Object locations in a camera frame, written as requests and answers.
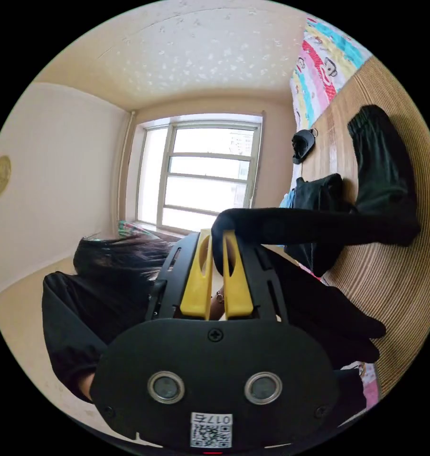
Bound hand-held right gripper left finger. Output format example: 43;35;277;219
179;229;214;320

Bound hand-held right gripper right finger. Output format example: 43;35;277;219
222;229;254;320

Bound black long pants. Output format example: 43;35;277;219
211;104;423;368

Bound person's right hand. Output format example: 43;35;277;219
78;372;96;401

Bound person's body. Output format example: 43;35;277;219
41;233;177;403

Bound window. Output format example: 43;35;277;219
135;114;265;236

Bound pile of clothes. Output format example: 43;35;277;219
280;173;355;214

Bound bed with woven mat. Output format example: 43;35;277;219
279;16;430;410

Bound small black bag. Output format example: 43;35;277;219
291;129;319;165

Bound round gold wall clock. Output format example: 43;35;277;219
0;155;12;197

